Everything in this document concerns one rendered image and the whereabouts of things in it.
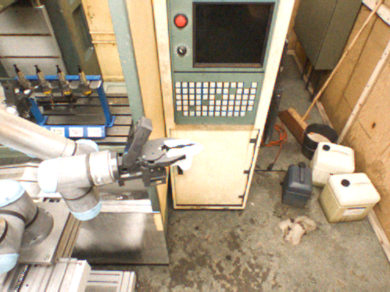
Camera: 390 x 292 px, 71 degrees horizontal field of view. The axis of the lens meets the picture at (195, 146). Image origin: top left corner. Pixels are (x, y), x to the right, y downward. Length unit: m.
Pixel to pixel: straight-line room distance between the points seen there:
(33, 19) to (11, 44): 0.29
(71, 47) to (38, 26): 0.23
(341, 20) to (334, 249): 2.02
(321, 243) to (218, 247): 0.80
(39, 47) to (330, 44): 2.56
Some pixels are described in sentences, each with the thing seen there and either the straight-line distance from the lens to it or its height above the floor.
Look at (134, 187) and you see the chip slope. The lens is 1.70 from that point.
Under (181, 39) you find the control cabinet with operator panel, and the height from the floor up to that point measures 1.52.
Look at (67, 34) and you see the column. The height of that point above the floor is 1.22.
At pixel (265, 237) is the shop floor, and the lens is 2.33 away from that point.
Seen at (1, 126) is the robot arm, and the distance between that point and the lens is 0.74.
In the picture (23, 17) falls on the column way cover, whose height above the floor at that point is 1.35.
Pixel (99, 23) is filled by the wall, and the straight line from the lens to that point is 2.53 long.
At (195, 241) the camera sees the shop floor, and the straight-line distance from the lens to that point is 2.25.
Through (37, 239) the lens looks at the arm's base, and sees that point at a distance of 1.08.
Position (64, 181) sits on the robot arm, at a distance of 0.64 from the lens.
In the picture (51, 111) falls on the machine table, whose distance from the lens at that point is 2.07.
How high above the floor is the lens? 2.04
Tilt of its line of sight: 46 degrees down
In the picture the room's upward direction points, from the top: straight up
